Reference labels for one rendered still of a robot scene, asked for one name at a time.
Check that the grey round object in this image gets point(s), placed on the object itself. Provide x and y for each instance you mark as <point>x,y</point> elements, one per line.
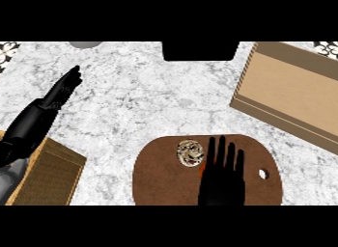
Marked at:
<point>86,44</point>

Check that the cardboard box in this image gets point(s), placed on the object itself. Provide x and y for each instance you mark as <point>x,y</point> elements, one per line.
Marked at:
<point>294,93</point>

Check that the black appliance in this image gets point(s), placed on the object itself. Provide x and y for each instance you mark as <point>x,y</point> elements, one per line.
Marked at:
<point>201,50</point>

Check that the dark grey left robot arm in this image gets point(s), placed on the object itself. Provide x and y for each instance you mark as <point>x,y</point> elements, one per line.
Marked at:
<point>31,128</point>

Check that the wicker basket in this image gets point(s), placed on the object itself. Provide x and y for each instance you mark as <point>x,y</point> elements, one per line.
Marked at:
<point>50,173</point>

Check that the brown wooden cutting board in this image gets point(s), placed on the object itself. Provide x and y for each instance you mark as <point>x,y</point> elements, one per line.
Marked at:
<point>165,180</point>

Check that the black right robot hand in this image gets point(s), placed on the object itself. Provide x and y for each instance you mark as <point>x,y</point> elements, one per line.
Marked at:
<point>221,183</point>

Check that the pale speckled oval item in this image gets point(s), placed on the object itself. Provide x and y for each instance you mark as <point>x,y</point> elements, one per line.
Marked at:
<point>190,153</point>

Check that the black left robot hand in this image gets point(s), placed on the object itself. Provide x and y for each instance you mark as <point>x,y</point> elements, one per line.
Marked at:
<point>62,88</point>

